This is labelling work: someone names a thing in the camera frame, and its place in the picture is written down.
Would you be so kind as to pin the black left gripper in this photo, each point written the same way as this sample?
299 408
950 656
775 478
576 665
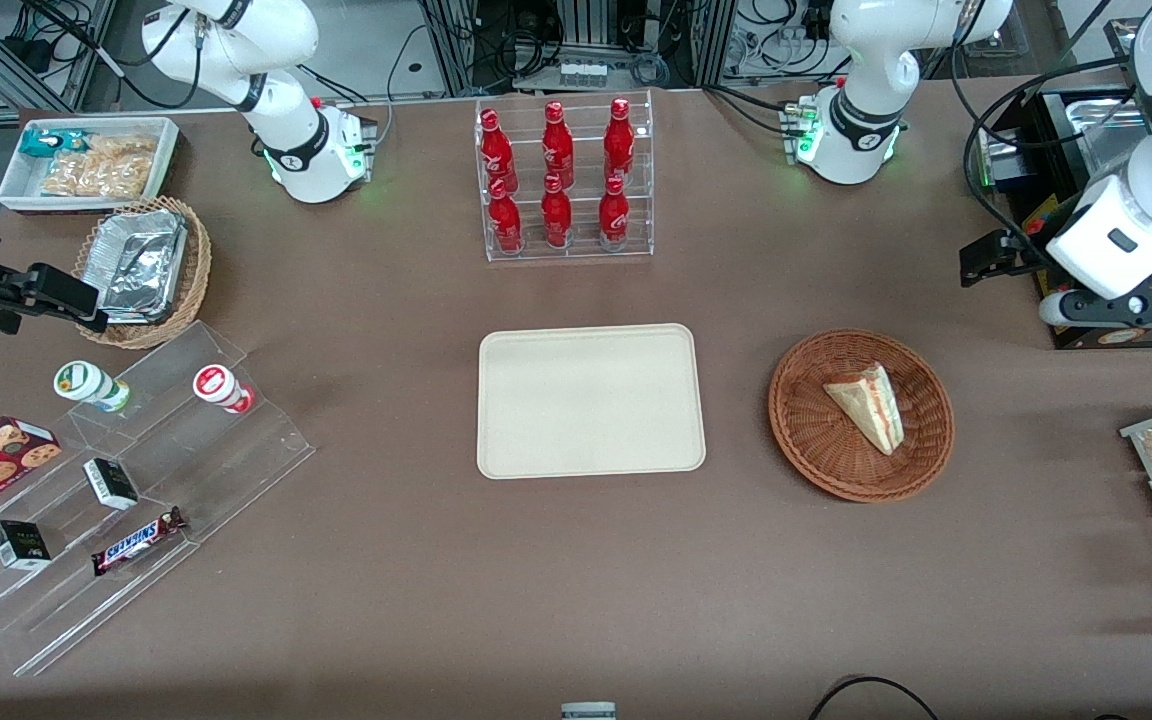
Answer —
1024 249

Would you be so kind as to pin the triangular sandwich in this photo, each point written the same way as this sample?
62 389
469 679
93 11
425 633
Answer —
871 405

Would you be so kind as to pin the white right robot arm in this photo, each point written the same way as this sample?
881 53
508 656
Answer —
236 50

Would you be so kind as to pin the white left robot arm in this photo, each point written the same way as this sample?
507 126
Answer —
866 60

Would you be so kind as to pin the small tan wicker basket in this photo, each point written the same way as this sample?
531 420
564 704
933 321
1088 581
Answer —
196 270

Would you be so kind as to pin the large brown wicker basket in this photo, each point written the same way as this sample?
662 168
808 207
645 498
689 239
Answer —
816 440

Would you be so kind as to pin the beige plastic tray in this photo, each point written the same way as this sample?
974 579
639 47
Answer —
591 400

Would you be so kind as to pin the silver foil trays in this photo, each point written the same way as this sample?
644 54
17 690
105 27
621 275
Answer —
136 265

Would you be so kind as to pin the green lid yogurt bottle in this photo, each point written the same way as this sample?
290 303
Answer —
86 382

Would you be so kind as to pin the white rectangular snack bin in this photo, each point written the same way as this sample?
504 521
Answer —
16 185

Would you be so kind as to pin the black food warmer case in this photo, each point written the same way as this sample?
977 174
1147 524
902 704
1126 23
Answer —
1076 140

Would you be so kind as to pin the clear bag of crackers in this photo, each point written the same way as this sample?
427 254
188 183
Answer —
106 165

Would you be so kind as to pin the red lid yogurt bottle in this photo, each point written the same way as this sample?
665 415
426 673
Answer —
218 385

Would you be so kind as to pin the teal snack packet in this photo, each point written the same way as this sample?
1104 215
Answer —
46 143

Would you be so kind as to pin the small black carton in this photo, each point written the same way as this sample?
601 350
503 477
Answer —
19 545
111 483

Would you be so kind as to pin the clear acrylic tiered shelf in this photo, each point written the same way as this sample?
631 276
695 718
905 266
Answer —
186 480

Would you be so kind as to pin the Snickers chocolate bar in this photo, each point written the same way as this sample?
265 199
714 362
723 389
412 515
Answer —
136 541

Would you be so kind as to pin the red cola bottle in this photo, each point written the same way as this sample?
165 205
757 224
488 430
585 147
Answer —
556 215
619 140
506 220
557 145
614 215
496 150

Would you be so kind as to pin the clear acrylic bottle rack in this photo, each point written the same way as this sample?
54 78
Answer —
586 250

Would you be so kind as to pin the white power strip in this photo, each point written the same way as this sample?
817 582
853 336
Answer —
583 73

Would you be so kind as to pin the small grey device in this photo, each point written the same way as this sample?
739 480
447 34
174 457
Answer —
588 712

